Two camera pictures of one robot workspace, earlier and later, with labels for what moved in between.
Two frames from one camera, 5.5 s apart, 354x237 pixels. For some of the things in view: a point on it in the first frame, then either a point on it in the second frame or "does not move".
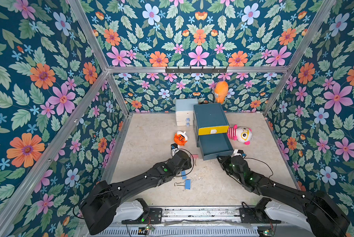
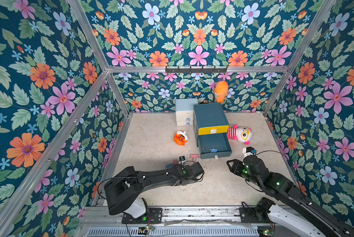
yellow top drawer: x=213 y=130 does not move
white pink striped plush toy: x=242 y=134 does not move
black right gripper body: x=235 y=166 to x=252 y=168
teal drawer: x=214 y=145 does not move
